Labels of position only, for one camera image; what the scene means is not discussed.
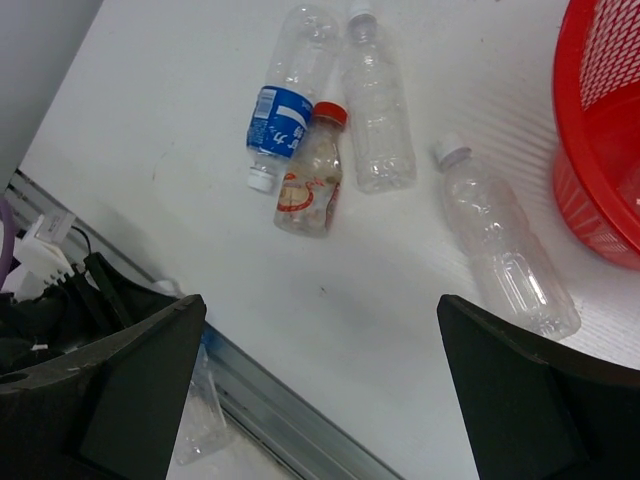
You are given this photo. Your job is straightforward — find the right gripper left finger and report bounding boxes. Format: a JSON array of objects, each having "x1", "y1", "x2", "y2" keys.
[{"x1": 1, "y1": 295, "x2": 206, "y2": 479}]

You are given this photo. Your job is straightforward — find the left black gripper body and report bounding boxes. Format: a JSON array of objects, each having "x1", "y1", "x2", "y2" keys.
[{"x1": 1, "y1": 253, "x2": 175, "y2": 370}]

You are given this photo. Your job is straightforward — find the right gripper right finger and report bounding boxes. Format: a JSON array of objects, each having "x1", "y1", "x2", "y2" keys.
[{"x1": 437, "y1": 295, "x2": 639, "y2": 479}]

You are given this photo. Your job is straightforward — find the blue label bottle back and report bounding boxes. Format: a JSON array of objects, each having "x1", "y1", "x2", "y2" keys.
[{"x1": 246, "y1": 5, "x2": 341, "y2": 194}]

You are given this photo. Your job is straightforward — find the red mesh plastic bin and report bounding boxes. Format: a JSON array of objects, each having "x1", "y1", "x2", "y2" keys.
[{"x1": 552, "y1": 1, "x2": 639, "y2": 270}]

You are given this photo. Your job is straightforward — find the clear bottle white cap right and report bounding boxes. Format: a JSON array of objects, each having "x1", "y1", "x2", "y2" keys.
[{"x1": 435, "y1": 133, "x2": 581, "y2": 340}]

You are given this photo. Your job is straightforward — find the clear bottle white cap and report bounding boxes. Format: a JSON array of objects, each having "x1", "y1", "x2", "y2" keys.
[
  {"x1": 435, "y1": 133, "x2": 581, "y2": 340},
  {"x1": 340, "y1": 1, "x2": 417, "y2": 194}
]

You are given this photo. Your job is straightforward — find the red cap small bottle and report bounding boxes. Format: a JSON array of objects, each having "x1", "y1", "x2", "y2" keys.
[{"x1": 274, "y1": 101, "x2": 348, "y2": 238}]

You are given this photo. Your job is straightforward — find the clear bottle white cap middle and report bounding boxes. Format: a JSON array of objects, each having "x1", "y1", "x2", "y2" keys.
[{"x1": 340, "y1": 1, "x2": 417, "y2": 194}]

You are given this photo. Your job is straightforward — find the aluminium front rail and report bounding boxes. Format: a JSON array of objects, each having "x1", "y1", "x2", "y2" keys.
[{"x1": 0, "y1": 169, "x2": 406, "y2": 480}]

